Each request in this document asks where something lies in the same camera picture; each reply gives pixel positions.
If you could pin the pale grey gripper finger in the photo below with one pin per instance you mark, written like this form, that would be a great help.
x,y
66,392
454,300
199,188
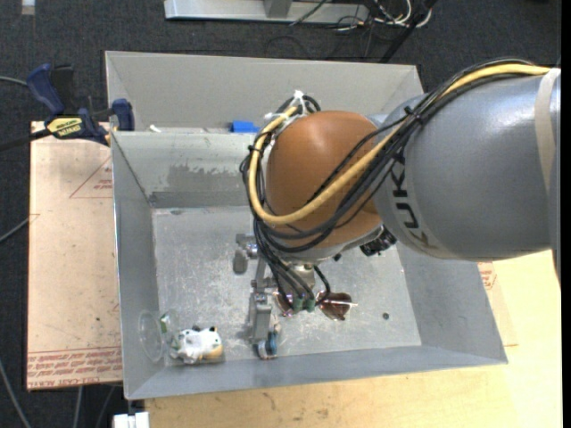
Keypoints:
x,y
244,247
260,321

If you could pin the teal and grey small tool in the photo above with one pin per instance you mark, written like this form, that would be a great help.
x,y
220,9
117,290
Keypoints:
x,y
267,347

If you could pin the brown lens sunglasses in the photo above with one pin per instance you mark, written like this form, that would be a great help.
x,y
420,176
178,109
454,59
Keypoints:
x,y
335,306

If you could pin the grey metal bin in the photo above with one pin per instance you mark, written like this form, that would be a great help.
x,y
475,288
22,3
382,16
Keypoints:
x,y
196,248

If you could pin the white toy animal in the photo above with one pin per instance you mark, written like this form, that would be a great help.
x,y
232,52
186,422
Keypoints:
x,y
198,343

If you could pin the clear plastic cup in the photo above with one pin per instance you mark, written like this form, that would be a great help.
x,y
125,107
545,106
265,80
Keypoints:
x,y
151,334

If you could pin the blue sponge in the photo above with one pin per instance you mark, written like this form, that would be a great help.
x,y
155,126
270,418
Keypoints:
x,y
244,126

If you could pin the brown cardboard board, red print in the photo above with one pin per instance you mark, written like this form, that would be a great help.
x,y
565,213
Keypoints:
x,y
71,248

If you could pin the black cylinder on white bracket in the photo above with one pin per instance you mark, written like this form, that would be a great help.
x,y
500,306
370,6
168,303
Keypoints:
x,y
378,243

